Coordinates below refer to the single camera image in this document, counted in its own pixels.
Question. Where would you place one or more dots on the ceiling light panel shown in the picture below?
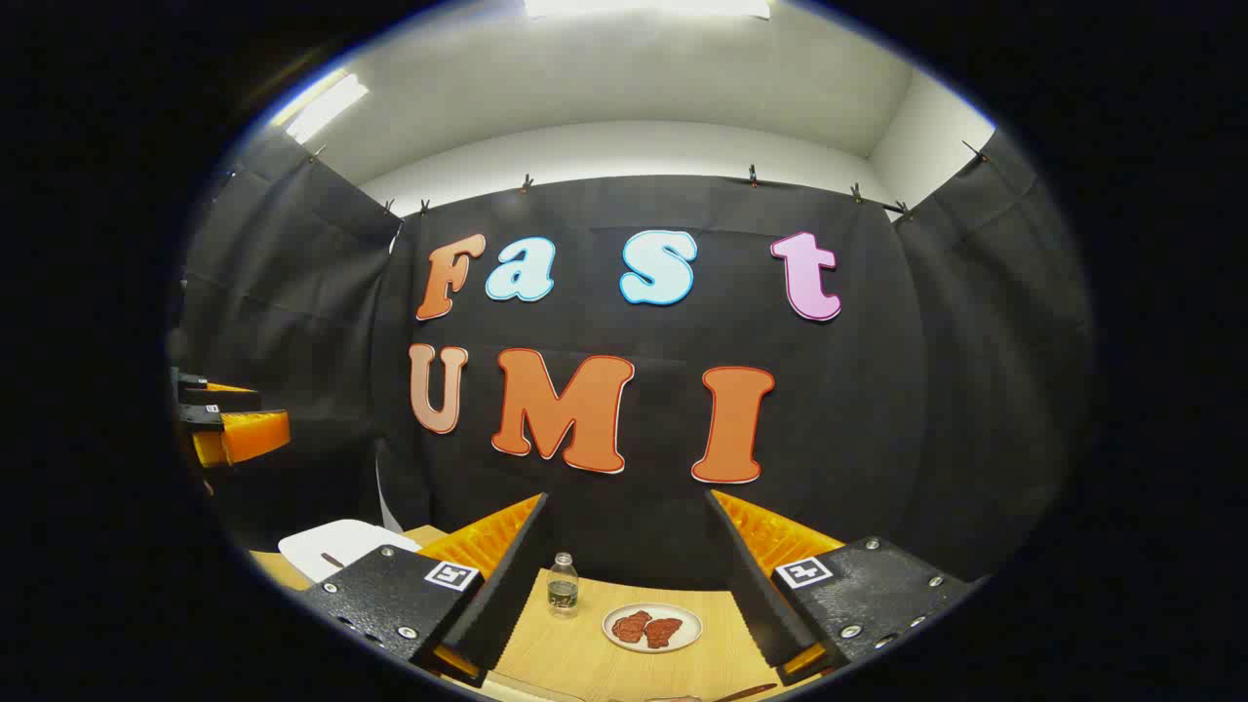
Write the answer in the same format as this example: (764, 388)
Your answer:
(643, 8)
(327, 105)

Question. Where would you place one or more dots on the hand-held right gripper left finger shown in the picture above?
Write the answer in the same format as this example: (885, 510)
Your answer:
(507, 595)

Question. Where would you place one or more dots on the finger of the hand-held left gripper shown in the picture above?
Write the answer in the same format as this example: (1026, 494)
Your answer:
(229, 398)
(249, 434)

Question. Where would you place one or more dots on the black backdrop cloth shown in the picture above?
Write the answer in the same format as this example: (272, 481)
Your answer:
(877, 409)

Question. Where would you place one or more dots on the round white plate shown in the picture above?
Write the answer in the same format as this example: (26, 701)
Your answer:
(687, 624)

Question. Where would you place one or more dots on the white rice cooker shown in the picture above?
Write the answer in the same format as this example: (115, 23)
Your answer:
(341, 546)

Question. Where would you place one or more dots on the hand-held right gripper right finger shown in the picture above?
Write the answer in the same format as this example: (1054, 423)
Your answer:
(751, 595)

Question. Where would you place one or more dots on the clear plastic water bottle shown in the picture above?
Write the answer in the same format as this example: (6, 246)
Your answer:
(563, 590)

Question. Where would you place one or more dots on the red meat slice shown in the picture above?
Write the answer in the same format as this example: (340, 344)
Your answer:
(663, 634)
(631, 627)

